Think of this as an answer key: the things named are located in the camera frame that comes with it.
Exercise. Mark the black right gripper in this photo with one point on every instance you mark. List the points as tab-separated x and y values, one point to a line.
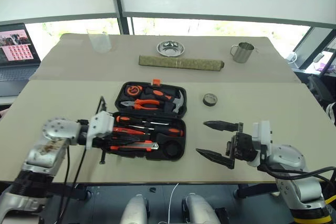
242	146

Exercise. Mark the orange black utility knife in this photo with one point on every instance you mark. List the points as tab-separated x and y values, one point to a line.
136	147

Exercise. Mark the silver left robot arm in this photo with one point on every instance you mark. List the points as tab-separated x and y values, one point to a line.
52	134

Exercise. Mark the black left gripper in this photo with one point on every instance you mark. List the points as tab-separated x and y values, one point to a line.
103	142

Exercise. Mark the stainless steel mug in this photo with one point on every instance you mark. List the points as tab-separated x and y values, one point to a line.
242	54

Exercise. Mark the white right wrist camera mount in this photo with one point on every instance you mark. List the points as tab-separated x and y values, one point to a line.
263	134

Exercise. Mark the black tool case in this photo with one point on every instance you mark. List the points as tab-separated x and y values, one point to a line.
170	150

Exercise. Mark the orange voltage tester pen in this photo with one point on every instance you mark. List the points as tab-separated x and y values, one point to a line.
126	130

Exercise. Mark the silver rounded robot leg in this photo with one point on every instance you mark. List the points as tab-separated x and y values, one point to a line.
136	209
197	208

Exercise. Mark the open grey laptop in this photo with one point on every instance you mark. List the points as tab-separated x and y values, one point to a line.
15	69

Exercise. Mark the stainless steel bowl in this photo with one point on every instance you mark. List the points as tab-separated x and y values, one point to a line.
170	48

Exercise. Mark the dark window frame post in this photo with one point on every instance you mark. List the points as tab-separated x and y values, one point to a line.
123	11

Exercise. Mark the black electrical tape roll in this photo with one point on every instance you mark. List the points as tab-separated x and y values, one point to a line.
210	102

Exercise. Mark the small black floor object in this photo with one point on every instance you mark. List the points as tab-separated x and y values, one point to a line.
152	189

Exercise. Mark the clear plastic cup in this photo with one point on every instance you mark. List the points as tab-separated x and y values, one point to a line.
99	41

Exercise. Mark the dark table frame bar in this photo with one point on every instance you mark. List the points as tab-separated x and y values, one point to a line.
252	191

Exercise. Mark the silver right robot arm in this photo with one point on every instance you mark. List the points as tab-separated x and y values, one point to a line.
291	155

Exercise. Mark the orange black tape measure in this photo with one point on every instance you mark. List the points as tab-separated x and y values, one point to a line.
132	90

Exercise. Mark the black office chair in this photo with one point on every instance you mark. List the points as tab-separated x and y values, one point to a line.
319	90

